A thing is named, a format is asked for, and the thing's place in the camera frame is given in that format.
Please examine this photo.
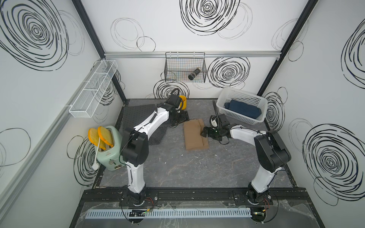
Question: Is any blue denim skirt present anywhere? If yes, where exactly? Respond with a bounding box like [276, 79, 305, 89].
[224, 100, 262, 119]

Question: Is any white wire wall shelf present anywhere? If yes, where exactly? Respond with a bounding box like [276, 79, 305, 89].
[69, 59, 117, 118]

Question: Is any right toast slice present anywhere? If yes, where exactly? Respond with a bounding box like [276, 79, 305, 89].
[98, 126, 114, 147]

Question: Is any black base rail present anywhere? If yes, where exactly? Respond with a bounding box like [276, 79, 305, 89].
[82, 186, 309, 207]

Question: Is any yellow mug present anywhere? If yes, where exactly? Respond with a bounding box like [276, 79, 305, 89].
[179, 96, 187, 110]

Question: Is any white perforated plastic basket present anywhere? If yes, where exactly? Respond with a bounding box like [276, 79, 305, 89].
[216, 87, 268, 125]

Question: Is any dark cylindrical bottle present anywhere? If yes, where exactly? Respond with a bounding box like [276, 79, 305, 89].
[188, 67, 201, 81]

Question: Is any white toaster plug cord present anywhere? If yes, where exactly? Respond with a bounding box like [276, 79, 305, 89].
[92, 138, 101, 171]

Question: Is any mint green toaster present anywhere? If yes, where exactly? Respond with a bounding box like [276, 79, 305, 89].
[97, 125, 124, 171]

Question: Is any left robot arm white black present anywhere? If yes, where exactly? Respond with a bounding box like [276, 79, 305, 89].
[120, 88, 189, 205]

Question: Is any tan brown skirt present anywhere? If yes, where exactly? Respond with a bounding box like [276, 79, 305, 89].
[183, 119, 209, 151]

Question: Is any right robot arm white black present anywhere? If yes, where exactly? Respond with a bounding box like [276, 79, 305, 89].
[201, 114, 291, 205]

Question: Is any dark perforated mat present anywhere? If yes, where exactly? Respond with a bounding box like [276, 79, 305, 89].
[119, 104, 170, 145]

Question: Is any left toast slice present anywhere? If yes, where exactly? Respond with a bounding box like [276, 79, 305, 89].
[88, 128, 106, 151]

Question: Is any black wire wall basket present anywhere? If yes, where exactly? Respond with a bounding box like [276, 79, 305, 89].
[163, 52, 207, 83]

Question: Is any toast slice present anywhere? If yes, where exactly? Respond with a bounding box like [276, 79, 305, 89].
[98, 126, 114, 147]
[88, 128, 106, 151]

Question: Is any white slotted cable duct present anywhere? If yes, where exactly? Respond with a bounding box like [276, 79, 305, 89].
[85, 208, 252, 219]

